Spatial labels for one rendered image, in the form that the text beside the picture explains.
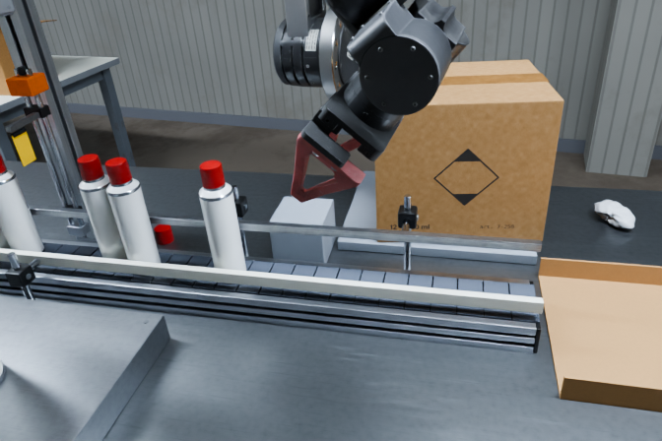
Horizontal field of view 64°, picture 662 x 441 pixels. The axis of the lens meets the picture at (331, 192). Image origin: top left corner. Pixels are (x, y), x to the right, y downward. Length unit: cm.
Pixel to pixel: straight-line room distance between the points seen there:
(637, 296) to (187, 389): 71
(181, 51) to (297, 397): 350
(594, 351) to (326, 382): 38
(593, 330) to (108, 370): 70
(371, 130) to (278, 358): 45
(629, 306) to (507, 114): 35
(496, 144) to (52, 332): 75
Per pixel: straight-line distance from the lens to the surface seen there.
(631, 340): 90
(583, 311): 93
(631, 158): 327
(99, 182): 92
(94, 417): 77
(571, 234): 111
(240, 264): 88
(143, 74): 435
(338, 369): 80
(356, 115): 48
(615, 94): 312
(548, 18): 326
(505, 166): 94
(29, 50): 107
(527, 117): 91
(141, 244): 93
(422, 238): 82
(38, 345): 91
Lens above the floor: 142
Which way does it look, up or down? 29 degrees down
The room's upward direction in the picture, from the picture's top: 4 degrees counter-clockwise
